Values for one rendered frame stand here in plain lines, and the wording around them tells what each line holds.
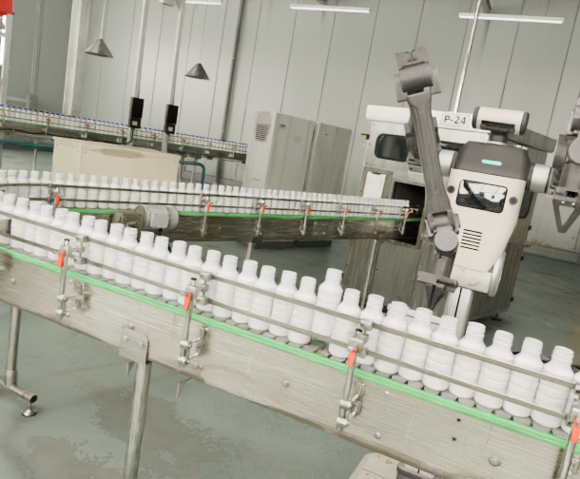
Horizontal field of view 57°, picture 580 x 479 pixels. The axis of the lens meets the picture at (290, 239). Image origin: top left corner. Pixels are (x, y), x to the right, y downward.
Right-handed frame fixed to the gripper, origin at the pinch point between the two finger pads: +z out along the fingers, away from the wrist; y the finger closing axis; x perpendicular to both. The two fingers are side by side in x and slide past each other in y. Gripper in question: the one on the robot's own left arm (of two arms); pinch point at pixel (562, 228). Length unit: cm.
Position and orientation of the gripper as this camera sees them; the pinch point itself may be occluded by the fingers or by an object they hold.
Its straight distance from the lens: 137.2
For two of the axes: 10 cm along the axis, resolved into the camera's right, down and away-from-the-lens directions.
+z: -1.6, 9.7, 1.6
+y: 4.3, -0.8, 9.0
